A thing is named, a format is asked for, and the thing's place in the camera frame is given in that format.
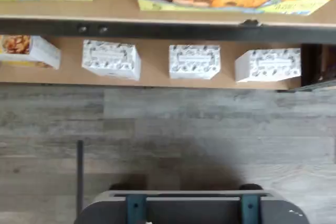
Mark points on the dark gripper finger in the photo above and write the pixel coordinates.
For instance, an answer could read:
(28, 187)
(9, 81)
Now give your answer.
(250, 209)
(136, 209)

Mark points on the dark thin pole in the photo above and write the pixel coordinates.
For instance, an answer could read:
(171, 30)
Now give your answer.
(80, 174)

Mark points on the white patterned carton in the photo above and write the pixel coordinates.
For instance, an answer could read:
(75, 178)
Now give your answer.
(267, 64)
(194, 61)
(110, 58)

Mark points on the black metal shelving unit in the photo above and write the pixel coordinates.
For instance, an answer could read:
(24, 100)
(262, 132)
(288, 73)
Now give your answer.
(183, 32)

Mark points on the white carton with food picture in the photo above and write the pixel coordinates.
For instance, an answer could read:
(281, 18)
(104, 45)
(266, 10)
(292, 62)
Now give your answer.
(29, 51)

